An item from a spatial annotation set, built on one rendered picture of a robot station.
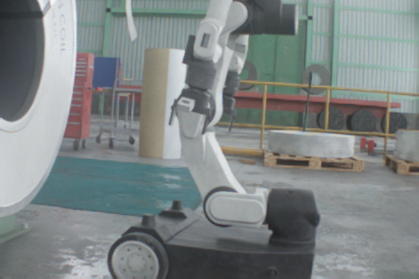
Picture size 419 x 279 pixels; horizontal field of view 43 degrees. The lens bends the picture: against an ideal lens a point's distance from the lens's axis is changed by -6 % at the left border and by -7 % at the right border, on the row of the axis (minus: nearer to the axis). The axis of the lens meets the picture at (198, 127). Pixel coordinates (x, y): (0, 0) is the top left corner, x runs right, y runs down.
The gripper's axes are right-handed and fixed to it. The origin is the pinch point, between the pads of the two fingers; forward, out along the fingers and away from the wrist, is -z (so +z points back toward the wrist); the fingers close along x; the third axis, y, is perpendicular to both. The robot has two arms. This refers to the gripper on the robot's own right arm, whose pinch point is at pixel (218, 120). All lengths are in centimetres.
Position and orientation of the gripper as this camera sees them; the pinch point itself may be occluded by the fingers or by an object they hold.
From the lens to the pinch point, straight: 220.0
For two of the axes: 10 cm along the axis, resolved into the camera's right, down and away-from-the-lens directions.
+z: 2.5, -9.6, -0.8
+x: -9.4, -2.7, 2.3
